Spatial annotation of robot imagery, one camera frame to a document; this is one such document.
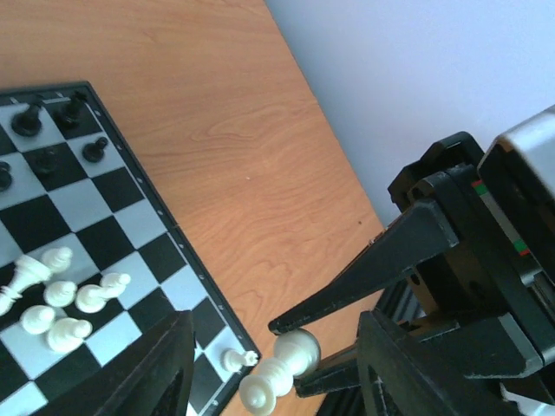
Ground black pawn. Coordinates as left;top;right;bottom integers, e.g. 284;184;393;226
0;161;12;192
82;137;108;163
33;147;58;177
11;102;42;137

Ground standing white pawn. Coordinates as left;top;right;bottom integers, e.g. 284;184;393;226
41;246;73;274
43;281;77;308
20;305;56;335

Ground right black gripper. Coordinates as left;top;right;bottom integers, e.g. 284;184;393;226
268;132;545;377

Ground standing white bishop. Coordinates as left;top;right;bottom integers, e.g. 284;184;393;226
75;273;131;314

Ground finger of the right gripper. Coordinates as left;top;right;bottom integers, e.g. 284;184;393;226
294;346;360;398

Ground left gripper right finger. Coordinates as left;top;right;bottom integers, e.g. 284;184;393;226
357;310;520;415

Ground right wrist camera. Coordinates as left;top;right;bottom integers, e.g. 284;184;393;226
478;107;554;278

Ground black magnetic chess board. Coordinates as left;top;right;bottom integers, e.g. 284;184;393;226
1;81;255;415

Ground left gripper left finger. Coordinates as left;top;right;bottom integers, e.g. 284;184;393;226
38;310;195;415

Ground white bishop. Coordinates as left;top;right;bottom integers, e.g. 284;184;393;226
75;273;131;314
1;255;52;315

